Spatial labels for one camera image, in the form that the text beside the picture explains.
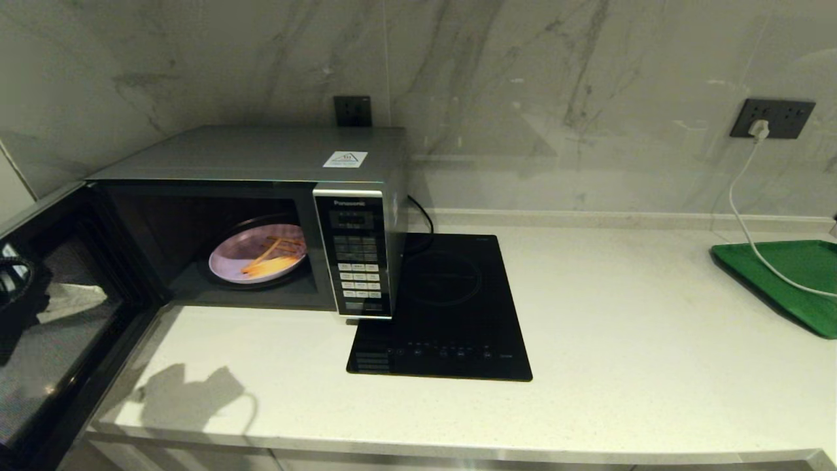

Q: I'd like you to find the purple plate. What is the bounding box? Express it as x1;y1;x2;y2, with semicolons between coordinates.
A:
208;224;309;285

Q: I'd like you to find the black induction cooktop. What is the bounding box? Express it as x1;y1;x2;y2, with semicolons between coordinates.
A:
347;232;534;381

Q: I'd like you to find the black cable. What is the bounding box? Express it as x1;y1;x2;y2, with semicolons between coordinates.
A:
409;195;435;236

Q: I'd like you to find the silver Panasonic microwave oven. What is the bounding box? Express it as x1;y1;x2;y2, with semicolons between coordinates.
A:
85;126;411;320

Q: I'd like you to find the white power cable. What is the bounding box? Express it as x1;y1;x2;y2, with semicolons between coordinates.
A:
728;135;837;298

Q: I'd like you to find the green plastic tray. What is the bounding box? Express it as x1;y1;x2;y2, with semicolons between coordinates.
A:
711;239;837;339

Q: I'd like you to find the wide black wall outlet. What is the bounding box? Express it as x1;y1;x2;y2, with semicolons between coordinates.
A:
730;98;816;139

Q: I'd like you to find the small black wall outlet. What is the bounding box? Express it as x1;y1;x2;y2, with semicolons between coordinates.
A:
334;96;373;128

